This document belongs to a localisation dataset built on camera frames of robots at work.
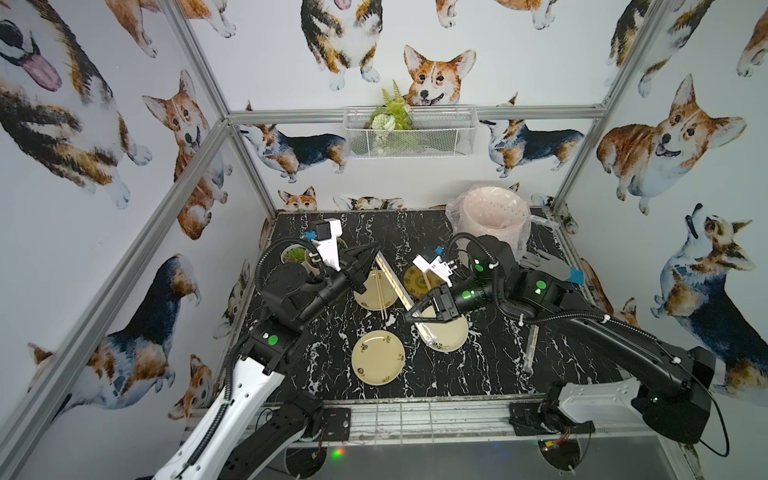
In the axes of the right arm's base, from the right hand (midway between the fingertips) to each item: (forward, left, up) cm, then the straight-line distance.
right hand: (406, 321), depth 55 cm
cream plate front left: (+4, +9, -34) cm, 35 cm away
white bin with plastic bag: (+45, -25, -16) cm, 54 cm away
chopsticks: (+7, -35, -35) cm, 50 cm away
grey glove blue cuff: (+37, -48, -34) cm, 69 cm away
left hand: (+13, +4, +7) cm, 15 cm away
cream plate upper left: (+22, +12, -32) cm, 41 cm away
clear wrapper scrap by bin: (+32, -38, -9) cm, 51 cm away
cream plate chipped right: (+11, -12, -35) cm, 38 cm away
